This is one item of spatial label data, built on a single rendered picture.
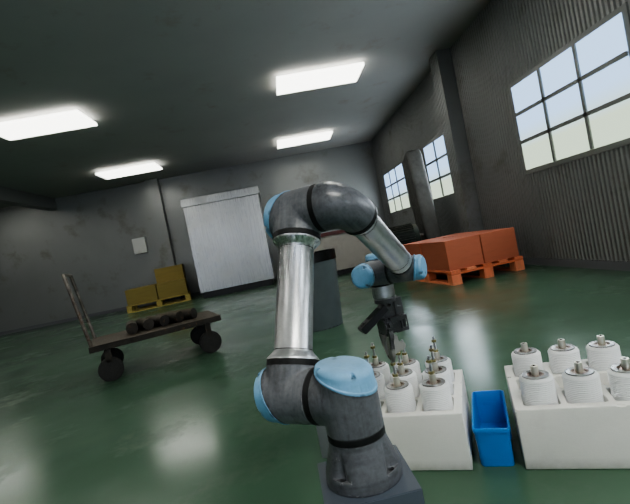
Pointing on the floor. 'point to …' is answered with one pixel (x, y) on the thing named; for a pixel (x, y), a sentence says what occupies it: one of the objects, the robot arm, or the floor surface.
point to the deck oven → (229, 241)
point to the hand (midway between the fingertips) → (390, 358)
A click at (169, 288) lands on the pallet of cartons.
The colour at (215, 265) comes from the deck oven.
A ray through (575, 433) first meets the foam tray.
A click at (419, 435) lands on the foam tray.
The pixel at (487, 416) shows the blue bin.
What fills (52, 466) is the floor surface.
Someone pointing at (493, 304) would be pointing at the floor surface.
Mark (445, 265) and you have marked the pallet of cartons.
